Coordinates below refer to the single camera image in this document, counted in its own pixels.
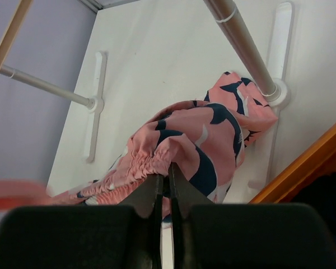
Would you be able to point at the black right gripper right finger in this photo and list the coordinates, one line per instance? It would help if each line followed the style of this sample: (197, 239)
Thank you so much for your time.
(207, 235)

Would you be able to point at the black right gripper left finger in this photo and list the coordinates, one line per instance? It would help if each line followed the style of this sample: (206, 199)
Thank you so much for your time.
(127, 235)

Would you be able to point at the pink shark print shorts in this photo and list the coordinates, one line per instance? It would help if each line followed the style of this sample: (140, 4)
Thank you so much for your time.
(205, 138)

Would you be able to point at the navy blue shorts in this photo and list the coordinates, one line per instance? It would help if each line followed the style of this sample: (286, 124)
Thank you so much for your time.
(321, 193)

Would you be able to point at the pink plastic hanger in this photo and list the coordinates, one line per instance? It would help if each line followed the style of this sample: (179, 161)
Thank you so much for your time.
(16, 193)

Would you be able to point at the beige wooden hanger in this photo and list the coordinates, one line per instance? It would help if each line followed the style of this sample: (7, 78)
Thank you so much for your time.
(13, 28)

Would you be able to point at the orange plastic basket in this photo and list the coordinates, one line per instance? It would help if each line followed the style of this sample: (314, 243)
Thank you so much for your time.
(318, 160)

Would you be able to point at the white clothes rack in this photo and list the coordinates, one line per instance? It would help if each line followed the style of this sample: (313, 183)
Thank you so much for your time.
(269, 77)

